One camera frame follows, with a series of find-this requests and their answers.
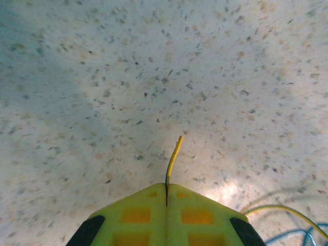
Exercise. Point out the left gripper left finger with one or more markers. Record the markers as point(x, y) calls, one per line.
point(133, 220)

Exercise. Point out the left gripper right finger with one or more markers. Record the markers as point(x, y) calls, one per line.
point(200, 220)

